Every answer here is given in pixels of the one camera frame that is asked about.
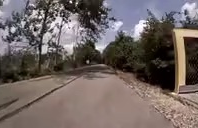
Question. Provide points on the grey asphalt path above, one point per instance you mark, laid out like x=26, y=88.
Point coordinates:
x=93, y=103

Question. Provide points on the row of bushes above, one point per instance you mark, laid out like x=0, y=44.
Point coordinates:
x=147, y=56

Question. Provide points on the row of trees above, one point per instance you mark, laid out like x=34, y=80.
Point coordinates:
x=42, y=36

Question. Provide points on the gravel strip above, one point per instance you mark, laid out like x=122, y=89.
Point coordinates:
x=160, y=103

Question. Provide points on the yellow framed mesh gate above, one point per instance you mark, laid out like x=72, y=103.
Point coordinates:
x=179, y=60

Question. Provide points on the grey concrete side strip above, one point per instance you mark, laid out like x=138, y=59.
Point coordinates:
x=17, y=95

